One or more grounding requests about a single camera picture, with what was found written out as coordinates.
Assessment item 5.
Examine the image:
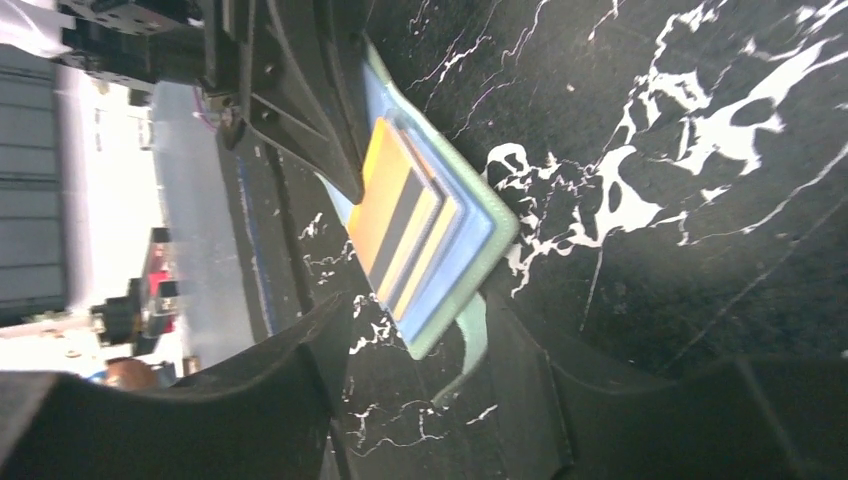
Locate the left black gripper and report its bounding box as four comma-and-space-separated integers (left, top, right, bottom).
56, 1, 370, 204

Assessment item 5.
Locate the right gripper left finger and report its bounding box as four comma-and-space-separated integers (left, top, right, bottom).
1, 294, 352, 479

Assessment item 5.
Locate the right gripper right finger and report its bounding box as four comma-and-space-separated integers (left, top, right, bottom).
485, 293, 847, 479

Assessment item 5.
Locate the brown credit card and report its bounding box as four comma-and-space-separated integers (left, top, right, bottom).
347, 117, 440, 302

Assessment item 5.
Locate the green card holder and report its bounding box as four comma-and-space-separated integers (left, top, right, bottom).
324, 45, 518, 407

